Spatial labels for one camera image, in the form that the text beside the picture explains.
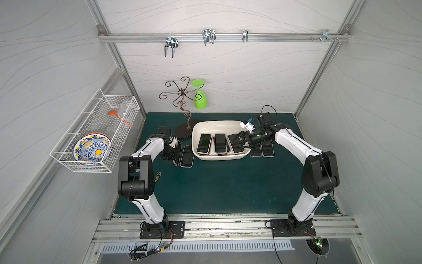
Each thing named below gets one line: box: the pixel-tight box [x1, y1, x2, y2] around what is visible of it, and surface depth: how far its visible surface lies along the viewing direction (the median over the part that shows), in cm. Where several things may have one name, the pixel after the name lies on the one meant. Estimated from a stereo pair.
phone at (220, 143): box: [214, 133, 227, 154], surface depth 103 cm
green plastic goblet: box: [191, 79, 208, 110], surface depth 95 cm
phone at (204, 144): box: [196, 133, 213, 156], surface depth 102 cm
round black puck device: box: [305, 236, 331, 257], surface depth 73 cm
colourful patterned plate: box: [73, 132, 112, 162], surface depth 62 cm
